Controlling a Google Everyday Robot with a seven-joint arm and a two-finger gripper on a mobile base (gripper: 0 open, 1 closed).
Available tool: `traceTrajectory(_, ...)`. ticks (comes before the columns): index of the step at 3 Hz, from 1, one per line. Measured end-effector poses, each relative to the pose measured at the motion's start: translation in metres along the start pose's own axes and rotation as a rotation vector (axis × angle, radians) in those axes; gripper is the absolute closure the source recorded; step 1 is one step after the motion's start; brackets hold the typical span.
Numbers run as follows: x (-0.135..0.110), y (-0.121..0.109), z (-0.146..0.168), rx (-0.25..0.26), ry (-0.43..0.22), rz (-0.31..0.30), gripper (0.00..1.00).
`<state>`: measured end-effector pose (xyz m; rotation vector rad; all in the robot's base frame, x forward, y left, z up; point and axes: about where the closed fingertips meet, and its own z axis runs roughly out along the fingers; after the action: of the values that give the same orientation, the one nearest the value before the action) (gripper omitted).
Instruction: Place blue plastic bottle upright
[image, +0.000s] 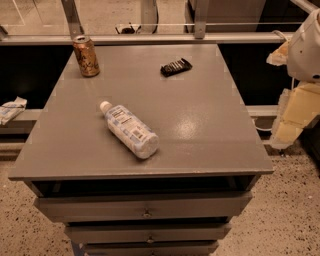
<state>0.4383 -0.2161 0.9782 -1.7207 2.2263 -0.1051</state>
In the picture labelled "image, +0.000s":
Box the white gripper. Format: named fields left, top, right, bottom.
left=266, top=9, right=320, bottom=150

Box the clear blue-label plastic bottle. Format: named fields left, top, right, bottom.
left=100, top=101, right=159, bottom=159

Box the black snack wrapper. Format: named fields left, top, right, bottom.
left=160, top=58, right=192, bottom=77

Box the grey drawer cabinet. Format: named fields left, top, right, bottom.
left=10, top=44, right=272, bottom=256

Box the top grey drawer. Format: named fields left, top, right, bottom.
left=34, top=192, right=252, bottom=223

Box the grey drawer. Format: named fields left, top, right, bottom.
left=84, top=241, right=219, bottom=256
left=65, top=222, right=231, bottom=244
left=34, top=192, right=252, bottom=223

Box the dark object behind glass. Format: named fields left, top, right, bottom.
left=115, top=23, right=141, bottom=34

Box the gold soda can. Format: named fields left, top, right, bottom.
left=73, top=35, right=100, bottom=77

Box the middle grey drawer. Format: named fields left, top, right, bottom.
left=65, top=222, right=231, bottom=244

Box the bottom grey drawer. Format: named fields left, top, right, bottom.
left=84, top=241, right=219, bottom=256

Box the white blue tissue packet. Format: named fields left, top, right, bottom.
left=0, top=97, right=27, bottom=125

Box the grey metal rail frame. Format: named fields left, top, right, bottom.
left=0, top=0, right=293, bottom=45

